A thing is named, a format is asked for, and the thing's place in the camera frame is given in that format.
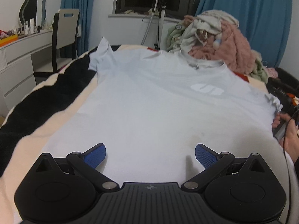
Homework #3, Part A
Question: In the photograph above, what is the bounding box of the grey hose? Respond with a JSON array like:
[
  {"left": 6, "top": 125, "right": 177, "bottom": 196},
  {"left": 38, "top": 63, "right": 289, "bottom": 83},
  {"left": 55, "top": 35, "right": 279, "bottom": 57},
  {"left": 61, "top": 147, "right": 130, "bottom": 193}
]
[{"left": 140, "top": 12, "right": 156, "bottom": 46}]

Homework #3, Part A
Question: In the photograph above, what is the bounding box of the white and black chair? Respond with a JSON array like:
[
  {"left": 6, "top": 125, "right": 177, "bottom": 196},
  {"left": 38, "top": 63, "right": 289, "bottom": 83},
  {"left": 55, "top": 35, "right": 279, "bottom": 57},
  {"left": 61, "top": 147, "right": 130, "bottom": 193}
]
[{"left": 33, "top": 8, "right": 81, "bottom": 76}]

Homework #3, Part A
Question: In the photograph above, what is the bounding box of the orange box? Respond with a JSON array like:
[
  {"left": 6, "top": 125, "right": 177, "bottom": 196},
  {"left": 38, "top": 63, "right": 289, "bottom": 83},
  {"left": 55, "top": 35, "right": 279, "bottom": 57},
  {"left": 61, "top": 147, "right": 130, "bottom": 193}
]
[{"left": 0, "top": 35, "right": 19, "bottom": 47}]

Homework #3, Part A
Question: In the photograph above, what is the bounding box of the white window sill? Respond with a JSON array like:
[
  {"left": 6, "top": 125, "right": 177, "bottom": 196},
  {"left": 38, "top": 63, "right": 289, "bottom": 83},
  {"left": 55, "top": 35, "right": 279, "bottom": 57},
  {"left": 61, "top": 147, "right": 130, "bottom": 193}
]
[{"left": 108, "top": 13, "right": 185, "bottom": 26}]

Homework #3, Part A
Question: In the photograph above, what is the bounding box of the light blue t-shirt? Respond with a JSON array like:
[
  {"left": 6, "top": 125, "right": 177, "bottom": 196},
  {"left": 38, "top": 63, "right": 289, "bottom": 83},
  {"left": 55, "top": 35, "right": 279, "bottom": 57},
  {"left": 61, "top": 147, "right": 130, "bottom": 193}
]
[{"left": 40, "top": 36, "right": 284, "bottom": 192}]

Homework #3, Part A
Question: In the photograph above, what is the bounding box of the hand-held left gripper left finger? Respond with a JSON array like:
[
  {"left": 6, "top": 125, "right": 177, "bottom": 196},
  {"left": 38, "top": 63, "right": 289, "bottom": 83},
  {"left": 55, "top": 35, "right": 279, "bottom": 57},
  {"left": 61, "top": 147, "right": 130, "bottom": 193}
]
[{"left": 33, "top": 143, "right": 120, "bottom": 193}]

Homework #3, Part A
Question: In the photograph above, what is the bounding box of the white tripod stand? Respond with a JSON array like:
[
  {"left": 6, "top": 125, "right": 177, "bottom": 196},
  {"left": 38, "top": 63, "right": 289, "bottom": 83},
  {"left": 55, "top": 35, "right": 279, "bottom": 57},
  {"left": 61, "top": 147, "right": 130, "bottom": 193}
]
[{"left": 152, "top": 0, "right": 174, "bottom": 51}]

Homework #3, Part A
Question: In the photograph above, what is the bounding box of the row of cosmetic bottles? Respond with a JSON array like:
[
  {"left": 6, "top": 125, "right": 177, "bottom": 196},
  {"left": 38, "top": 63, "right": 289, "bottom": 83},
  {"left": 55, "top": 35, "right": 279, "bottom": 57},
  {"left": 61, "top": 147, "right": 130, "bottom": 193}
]
[{"left": 23, "top": 18, "right": 44, "bottom": 34}]

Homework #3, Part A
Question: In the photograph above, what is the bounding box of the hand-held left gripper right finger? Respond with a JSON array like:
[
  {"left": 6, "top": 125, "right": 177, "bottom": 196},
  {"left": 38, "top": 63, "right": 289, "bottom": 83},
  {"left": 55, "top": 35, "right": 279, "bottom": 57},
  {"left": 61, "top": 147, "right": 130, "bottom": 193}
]
[{"left": 181, "top": 143, "right": 267, "bottom": 193}]

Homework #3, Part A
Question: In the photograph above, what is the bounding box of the white dressing table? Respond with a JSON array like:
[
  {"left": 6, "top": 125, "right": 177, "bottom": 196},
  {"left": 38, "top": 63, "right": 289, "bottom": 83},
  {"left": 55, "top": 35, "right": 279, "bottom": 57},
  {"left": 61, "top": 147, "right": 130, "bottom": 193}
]
[{"left": 0, "top": 29, "right": 81, "bottom": 117}]

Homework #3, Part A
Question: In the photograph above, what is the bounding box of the red black cream striped blanket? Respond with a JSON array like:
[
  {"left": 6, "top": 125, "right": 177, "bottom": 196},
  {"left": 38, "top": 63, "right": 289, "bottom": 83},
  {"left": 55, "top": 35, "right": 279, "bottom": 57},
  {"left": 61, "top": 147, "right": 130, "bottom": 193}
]
[{"left": 0, "top": 44, "right": 299, "bottom": 224}]

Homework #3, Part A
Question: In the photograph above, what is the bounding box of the blue curtain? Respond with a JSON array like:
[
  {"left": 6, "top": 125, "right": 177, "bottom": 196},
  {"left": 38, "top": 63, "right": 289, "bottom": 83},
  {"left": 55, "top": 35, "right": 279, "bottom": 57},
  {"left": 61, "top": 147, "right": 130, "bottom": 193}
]
[
  {"left": 60, "top": 0, "right": 98, "bottom": 60},
  {"left": 192, "top": 0, "right": 293, "bottom": 70}
]

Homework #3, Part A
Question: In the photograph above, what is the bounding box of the wavy black framed mirror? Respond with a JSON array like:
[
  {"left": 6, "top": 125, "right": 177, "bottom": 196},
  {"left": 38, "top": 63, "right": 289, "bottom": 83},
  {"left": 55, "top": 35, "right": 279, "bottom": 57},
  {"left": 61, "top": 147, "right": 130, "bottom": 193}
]
[{"left": 19, "top": 0, "right": 47, "bottom": 28}]

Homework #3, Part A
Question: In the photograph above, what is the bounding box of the pink fleece blanket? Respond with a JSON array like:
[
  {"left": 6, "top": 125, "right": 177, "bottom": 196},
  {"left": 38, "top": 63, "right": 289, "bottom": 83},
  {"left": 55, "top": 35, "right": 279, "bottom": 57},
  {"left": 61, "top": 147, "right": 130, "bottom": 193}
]
[{"left": 183, "top": 15, "right": 254, "bottom": 76}]

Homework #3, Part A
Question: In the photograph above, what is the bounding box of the white grey garment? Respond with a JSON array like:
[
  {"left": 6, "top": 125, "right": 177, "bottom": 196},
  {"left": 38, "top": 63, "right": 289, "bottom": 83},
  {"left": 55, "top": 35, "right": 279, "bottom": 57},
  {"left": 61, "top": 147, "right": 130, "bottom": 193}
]
[{"left": 180, "top": 9, "right": 240, "bottom": 53}]

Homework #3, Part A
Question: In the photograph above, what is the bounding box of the small pink garment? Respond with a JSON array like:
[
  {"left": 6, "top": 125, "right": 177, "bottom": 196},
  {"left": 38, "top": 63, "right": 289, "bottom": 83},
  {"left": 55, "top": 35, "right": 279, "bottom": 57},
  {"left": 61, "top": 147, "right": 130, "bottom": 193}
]
[{"left": 265, "top": 67, "right": 278, "bottom": 78}]

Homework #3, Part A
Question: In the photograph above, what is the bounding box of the pile of clothes and blankets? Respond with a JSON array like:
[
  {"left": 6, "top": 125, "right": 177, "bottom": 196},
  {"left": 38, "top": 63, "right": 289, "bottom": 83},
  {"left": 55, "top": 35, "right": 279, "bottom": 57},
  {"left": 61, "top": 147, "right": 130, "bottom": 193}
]
[{"left": 166, "top": 23, "right": 269, "bottom": 84}]

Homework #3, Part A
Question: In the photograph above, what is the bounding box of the black armchair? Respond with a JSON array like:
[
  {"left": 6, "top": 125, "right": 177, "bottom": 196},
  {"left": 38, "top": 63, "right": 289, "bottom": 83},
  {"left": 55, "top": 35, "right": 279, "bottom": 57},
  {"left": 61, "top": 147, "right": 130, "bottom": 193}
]
[{"left": 267, "top": 67, "right": 299, "bottom": 94}]

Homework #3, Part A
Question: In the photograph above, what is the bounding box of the person's right hand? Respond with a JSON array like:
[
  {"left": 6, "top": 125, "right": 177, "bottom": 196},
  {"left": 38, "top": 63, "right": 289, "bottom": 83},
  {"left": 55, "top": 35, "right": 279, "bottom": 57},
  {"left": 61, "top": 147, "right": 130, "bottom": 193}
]
[{"left": 272, "top": 113, "right": 299, "bottom": 161}]

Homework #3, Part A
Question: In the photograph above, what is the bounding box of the pink plush toy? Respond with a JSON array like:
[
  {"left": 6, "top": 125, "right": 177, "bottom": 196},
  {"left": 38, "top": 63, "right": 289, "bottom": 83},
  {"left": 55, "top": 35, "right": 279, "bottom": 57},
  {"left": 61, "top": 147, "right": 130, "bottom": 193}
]
[{"left": 0, "top": 30, "right": 18, "bottom": 39}]

